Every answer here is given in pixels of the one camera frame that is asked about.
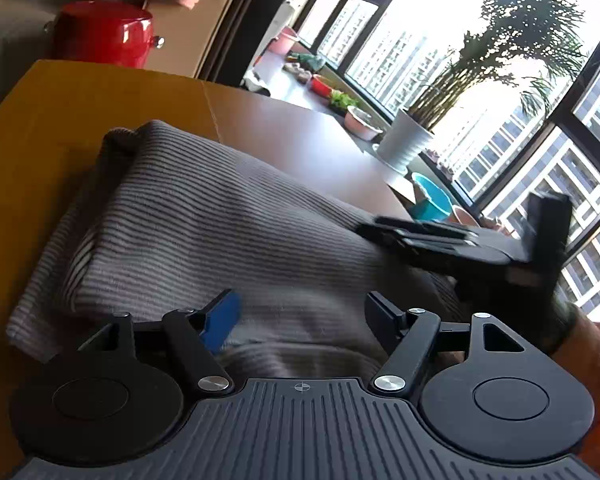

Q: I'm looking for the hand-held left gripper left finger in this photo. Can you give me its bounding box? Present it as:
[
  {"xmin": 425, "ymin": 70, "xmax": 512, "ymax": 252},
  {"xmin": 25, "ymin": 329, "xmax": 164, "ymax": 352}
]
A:
[{"xmin": 77, "ymin": 290, "xmax": 243, "ymax": 396}]

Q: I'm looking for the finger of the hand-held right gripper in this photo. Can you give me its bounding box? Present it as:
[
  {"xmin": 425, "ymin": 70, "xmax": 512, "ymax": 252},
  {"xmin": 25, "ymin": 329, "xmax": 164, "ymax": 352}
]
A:
[
  {"xmin": 356, "ymin": 224, "xmax": 481, "ymax": 267},
  {"xmin": 374, "ymin": 216, "xmax": 481, "ymax": 235}
]

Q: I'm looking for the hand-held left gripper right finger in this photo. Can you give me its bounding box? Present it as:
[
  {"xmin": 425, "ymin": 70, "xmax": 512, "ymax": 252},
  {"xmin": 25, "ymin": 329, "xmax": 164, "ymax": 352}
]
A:
[{"xmin": 365, "ymin": 291, "xmax": 526, "ymax": 400}]

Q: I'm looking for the grey striped sweater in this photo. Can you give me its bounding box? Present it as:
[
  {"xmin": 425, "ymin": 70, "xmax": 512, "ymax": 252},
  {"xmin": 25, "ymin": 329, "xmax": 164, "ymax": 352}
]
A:
[{"xmin": 5, "ymin": 120, "xmax": 481, "ymax": 386}]

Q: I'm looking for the teal plastic basin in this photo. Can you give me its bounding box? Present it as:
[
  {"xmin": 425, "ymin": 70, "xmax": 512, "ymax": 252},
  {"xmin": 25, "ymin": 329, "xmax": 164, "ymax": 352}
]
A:
[{"xmin": 411, "ymin": 172, "xmax": 453, "ymax": 222}]

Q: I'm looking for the pink bucket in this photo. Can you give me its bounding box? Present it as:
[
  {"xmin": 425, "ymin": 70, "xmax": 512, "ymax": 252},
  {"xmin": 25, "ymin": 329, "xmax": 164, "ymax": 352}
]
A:
[{"xmin": 451, "ymin": 205, "xmax": 483, "ymax": 227}]

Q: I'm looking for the potted palm in white pot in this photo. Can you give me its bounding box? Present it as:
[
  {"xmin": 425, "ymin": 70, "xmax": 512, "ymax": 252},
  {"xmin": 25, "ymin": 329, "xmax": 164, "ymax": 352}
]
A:
[{"xmin": 372, "ymin": 0, "xmax": 596, "ymax": 173}]

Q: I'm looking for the pink basin with soil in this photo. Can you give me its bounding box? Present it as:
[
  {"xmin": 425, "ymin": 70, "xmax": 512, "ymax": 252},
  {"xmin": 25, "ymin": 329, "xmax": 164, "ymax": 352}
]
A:
[{"xmin": 344, "ymin": 106, "xmax": 385, "ymax": 141}]

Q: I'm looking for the black framed window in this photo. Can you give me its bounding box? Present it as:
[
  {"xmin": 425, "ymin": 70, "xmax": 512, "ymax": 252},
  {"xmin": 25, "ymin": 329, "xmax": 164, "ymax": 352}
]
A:
[{"xmin": 300, "ymin": 0, "xmax": 600, "ymax": 321}]

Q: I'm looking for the tray of green plants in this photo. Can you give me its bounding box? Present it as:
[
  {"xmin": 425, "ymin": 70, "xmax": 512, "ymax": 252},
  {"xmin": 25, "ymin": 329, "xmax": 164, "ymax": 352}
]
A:
[{"xmin": 328, "ymin": 89, "xmax": 361, "ymax": 116}]

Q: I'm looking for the red planter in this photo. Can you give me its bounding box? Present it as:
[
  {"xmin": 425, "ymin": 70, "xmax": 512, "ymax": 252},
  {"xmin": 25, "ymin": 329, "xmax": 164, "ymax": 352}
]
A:
[{"xmin": 310, "ymin": 74, "xmax": 338, "ymax": 98}]

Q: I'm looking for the green toy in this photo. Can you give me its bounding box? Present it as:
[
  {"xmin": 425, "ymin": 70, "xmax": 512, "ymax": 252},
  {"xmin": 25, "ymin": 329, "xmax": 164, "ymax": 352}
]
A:
[{"xmin": 287, "ymin": 52, "xmax": 326, "ymax": 72}]

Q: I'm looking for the pink plastic basin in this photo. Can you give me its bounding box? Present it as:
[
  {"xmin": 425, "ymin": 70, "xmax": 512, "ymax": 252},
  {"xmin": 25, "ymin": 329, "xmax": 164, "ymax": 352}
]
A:
[{"xmin": 271, "ymin": 27, "xmax": 301, "ymax": 56}]

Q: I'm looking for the brown curtain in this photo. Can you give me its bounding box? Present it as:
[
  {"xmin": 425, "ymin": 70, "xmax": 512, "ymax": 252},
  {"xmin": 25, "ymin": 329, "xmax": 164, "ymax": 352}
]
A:
[{"xmin": 200, "ymin": 0, "xmax": 311, "ymax": 86}]

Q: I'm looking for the beige cardboard box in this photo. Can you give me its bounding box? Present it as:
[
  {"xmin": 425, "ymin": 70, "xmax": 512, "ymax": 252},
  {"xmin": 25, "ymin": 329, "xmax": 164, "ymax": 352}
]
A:
[{"xmin": 105, "ymin": 0, "xmax": 233, "ymax": 78}]

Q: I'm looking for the red pot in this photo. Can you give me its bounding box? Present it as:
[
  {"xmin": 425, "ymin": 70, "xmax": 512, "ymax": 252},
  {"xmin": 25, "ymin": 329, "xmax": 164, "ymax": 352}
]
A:
[{"xmin": 44, "ymin": 1, "xmax": 165, "ymax": 69}]

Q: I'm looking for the grey covered sofa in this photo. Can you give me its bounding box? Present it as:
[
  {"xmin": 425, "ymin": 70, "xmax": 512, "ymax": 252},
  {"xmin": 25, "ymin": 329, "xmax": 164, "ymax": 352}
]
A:
[{"xmin": 0, "ymin": 0, "xmax": 131, "ymax": 126}]

